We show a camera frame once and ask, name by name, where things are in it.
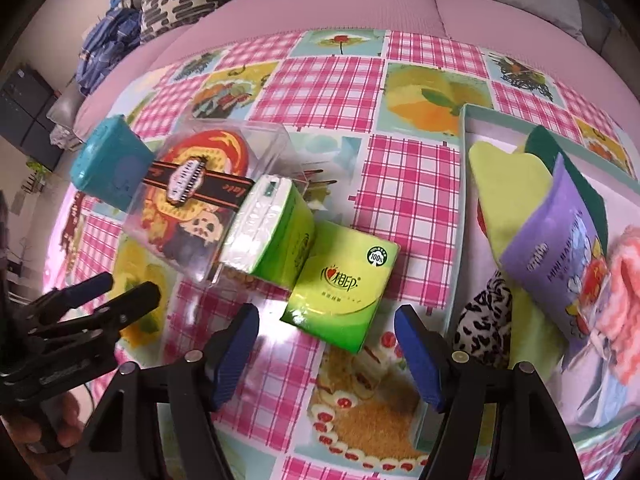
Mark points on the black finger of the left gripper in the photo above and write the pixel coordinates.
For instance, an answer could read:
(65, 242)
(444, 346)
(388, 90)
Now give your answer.
(111, 318)

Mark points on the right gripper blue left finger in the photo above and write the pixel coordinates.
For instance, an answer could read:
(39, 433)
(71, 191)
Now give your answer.
(227, 352)

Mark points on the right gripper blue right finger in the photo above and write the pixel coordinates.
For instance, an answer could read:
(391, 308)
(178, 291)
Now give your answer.
(426, 354)

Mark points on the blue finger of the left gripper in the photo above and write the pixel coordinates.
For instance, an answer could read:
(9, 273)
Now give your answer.
(56, 303)

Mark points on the leopard print fabric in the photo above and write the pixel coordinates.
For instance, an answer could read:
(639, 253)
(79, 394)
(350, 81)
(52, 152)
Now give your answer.
(484, 328)

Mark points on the green tissue pack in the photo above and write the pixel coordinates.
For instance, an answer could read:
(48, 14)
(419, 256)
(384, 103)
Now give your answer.
(271, 235)
(340, 286)

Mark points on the purple snack pouch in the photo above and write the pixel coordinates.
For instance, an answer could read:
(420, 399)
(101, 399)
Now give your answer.
(557, 257)

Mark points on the yellow green cloth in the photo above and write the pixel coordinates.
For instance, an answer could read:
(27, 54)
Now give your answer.
(510, 187)

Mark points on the pink white fuzzy sock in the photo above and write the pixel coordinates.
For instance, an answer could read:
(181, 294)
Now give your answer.
(619, 320)

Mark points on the red tape roll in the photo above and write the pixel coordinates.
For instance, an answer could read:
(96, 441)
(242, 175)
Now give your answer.
(481, 219)

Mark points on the blue face mask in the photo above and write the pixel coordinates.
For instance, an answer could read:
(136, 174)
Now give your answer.
(591, 394)

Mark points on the person left hand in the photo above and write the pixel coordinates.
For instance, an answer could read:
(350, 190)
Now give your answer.
(41, 441)

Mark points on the teal plastic container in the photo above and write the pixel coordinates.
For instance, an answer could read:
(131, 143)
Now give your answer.
(112, 163)

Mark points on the clear box with orange print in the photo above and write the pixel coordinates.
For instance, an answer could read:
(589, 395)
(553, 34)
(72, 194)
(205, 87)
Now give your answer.
(200, 177)

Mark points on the black cabinet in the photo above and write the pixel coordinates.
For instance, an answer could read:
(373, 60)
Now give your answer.
(25, 100)

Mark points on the pink checkered tablecloth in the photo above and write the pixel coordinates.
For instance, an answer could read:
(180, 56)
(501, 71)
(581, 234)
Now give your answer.
(374, 118)

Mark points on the blue clothing pile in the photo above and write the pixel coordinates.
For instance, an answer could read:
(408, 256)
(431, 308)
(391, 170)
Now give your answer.
(113, 38)

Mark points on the grey sofa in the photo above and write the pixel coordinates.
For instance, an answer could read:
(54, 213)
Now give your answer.
(485, 23)

